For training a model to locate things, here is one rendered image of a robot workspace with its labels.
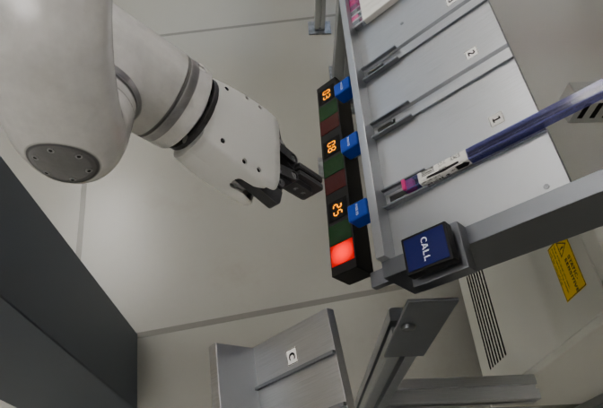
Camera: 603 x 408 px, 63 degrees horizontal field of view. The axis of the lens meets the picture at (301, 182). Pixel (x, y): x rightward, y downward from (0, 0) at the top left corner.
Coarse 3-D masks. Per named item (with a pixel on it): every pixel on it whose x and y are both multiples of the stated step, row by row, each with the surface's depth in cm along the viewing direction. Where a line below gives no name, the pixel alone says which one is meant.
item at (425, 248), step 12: (408, 240) 48; (420, 240) 47; (432, 240) 46; (444, 240) 45; (408, 252) 48; (420, 252) 47; (432, 252) 46; (444, 252) 45; (408, 264) 47; (420, 264) 46
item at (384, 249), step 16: (352, 32) 76; (352, 48) 73; (352, 64) 72; (352, 80) 70; (368, 96) 70; (368, 112) 67; (368, 128) 64; (368, 144) 62; (368, 160) 61; (368, 176) 59; (368, 192) 58; (384, 224) 56; (384, 240) 54; (384, 256) 53
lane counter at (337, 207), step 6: (342, 198) 66; (330, 204) 67; (336, 204) 66; (342, 204) 65; (330, 210) 66; (336, 210) 65; (342, 210) 65; (330, 216) 66; (336, 216) 65; (342, 216) 64; (330, 222) 65
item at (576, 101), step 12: (600, 84) 45; (576, 96) 46; (588, 96) 45; (600, 96) 45; (552, 108) 47; (564, 108) 46; (576, 108) 46; (528, 120) 49; (540, 120) 48; (552, 120) 47; (504, 132) 50; (516, 132) 49; (528, 132) 49; (480, 144) 51; (492, 144) 50; (504, 144) 50; (468, 156) 52; (480, 156) 51; (408, 180) 56; (408, 192) 56
